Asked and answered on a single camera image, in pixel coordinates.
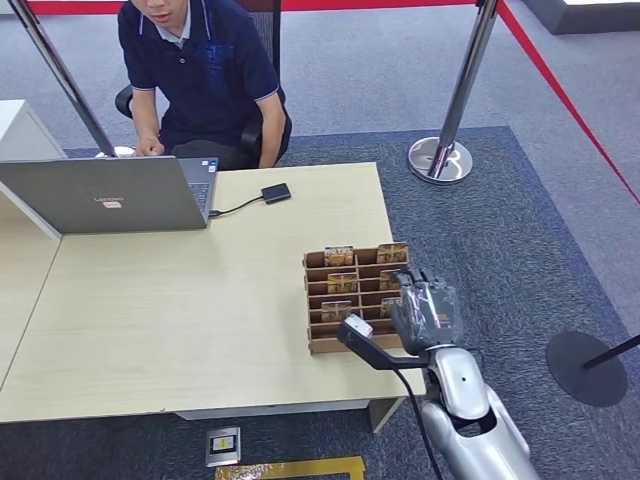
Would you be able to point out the person's right hand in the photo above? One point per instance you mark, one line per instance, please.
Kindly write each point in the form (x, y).
(149, 147)

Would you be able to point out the gold hotel key card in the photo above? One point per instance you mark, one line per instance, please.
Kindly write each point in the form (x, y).
(339, 256)
(336, 312)
(387, 307)
(392, 253)
(387, 279)
(343, 283)

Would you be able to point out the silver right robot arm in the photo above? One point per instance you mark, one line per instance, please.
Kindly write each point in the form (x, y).
(460, 391)

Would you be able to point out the person's right forearm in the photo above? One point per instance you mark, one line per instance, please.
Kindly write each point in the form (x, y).
(145, 116)

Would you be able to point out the person's left forearm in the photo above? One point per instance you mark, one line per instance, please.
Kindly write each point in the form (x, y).
(272, 132)

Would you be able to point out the person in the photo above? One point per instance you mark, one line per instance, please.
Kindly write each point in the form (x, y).
(210, 73)

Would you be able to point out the brown wooden card holder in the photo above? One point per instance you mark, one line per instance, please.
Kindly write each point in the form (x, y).
(330, 343)

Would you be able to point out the grey laptop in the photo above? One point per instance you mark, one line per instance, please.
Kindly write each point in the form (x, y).
(100, 195)

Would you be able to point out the white cabinet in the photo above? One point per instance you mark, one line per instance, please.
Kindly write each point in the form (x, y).
(25, 136)

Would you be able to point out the white desk divider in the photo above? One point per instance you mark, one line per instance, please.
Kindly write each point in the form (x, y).
(30, 212)

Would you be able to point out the black office chair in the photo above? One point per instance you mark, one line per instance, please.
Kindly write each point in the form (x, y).
(267, 40)

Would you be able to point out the silver floor socket box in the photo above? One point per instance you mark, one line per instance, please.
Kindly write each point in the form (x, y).
(223, 446)

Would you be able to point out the red barrier belt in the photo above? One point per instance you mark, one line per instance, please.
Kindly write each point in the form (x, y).
(375, 4)
(550, 83)

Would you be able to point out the dark blue floor rug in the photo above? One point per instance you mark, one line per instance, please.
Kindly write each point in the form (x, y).
(500, 218)

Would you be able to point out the dark display platform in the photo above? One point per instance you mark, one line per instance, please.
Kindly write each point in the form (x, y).
(585, 20)

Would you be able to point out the black stanchion with round base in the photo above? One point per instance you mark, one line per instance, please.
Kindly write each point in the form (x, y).
(585, 378)

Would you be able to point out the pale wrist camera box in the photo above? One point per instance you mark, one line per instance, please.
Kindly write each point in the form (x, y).
(359, 326)

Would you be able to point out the white desk frame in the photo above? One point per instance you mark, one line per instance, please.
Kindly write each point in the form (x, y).
(383, 414)

